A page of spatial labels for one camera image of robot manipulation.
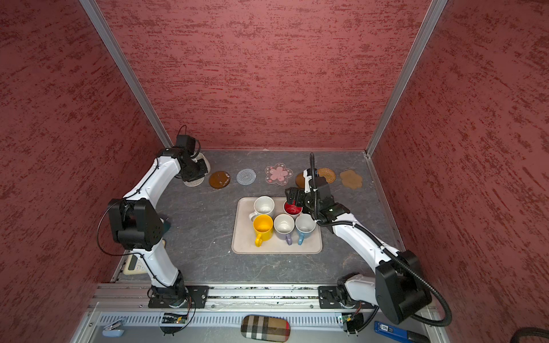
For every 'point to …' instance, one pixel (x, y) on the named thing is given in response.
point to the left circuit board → (171, 318)
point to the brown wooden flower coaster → (351, 179)
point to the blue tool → (392, 331)
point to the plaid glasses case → (268, 328)
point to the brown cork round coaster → (300, 181)
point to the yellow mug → (263, 227)
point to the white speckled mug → (263, 205)
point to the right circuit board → (346, 318)
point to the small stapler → (114, 329)
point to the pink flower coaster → (278, 174)
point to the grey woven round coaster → (246, 176)
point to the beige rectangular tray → (243, 241)
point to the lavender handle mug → (284, 225)
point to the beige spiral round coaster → (195, 183)
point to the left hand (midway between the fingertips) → (202, 177)
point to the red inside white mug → (292, 209)
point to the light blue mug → (304, 224)
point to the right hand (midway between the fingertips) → (293, 195)
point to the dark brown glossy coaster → (219, 179)
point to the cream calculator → (134, 266)
